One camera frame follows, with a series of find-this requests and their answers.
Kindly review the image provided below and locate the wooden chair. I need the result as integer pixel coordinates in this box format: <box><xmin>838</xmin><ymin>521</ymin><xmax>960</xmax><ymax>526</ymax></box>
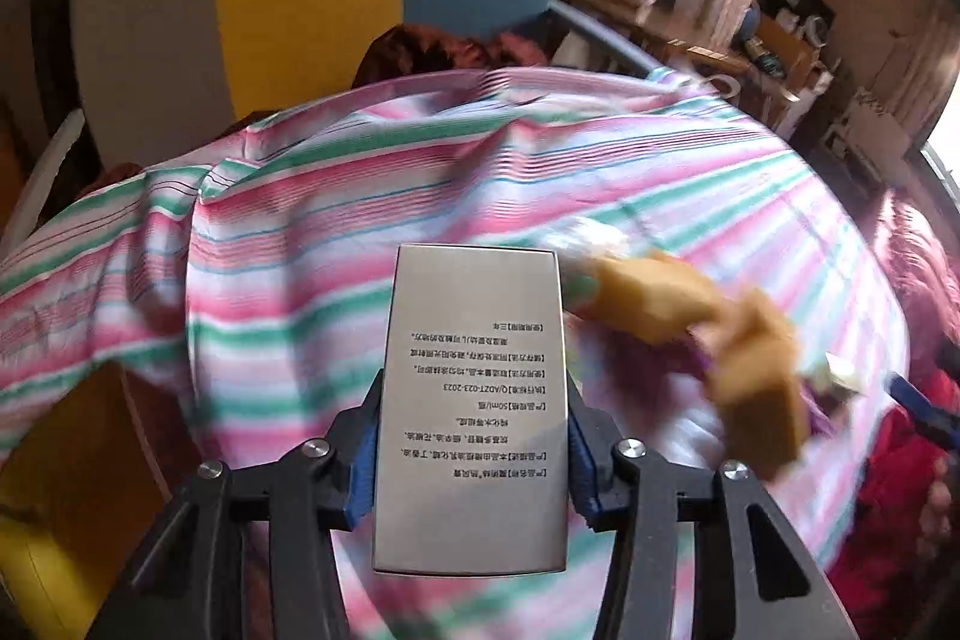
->
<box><xmin>739</xmin><ymin>6</ymin><xmax>837</xmax><ymax>139</ymax></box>

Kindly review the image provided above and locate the striped pink green blanket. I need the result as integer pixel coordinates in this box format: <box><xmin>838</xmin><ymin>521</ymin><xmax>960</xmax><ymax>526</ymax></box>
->
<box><xmin>0</xmin><ymin>68</ymin><xmax>912</xmax><ymax>640</ymax></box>

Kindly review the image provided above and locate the white crumpled plastic wrap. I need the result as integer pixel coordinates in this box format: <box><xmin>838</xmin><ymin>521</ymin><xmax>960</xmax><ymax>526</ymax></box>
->
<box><xmin>806</xmin><ymin>351</ymin><xmax>863</xmax><ymax>397</ymax></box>

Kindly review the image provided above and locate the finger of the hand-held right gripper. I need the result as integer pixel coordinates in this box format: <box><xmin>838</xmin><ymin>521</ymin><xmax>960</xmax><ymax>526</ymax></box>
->
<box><xmin>889</xmin><ymin>376</ymin><xmax>960</xmax><ymax>461</ymax></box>

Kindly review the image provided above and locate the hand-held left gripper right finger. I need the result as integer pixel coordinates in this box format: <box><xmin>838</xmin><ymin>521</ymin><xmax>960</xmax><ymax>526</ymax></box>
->
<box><xmin>564</xmin><ymin>377</ymin><xmax>860</xmax><ymax>640</ymax></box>

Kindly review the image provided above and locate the yellow plastic item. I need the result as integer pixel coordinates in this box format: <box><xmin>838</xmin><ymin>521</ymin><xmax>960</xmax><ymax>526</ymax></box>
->
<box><xmin>0</xmin><ymin>505</ymin><xmax>113</xmax><ymax>640</ymax></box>

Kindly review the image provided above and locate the wooden desk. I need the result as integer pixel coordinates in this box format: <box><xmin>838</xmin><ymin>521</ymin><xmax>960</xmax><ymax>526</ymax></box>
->
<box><xmin>551</xmin><ymin>0</ymin><xmax>833</xmax><ymax>109</ymax></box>

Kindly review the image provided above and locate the pink fuzzy cloth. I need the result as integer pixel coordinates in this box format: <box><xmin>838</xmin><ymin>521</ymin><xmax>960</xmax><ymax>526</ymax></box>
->
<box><xmin>862</xmin><ymin>190</ymin><xmax>960</xmax><ymax>371</ymax></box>

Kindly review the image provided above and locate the silver printed carton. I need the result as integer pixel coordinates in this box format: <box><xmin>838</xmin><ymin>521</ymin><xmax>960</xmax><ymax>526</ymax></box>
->
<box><xmin>373</xmin><ymin>244</ymin><xmax>567</xmax><ymax>575</ymax></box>

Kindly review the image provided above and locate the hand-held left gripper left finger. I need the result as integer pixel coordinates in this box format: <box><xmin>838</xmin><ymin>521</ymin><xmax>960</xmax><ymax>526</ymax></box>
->
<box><xmin>90</xmin><ymin>370</ymin><xmax>385</xmax><ymax>640</ymax></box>

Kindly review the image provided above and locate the dark red cloth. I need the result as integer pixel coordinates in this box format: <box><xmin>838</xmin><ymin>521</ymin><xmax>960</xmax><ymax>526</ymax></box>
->
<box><xmin>352</xmin><ymin>21</ymin><xmax>552</xmax><ymax>86</ymax></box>

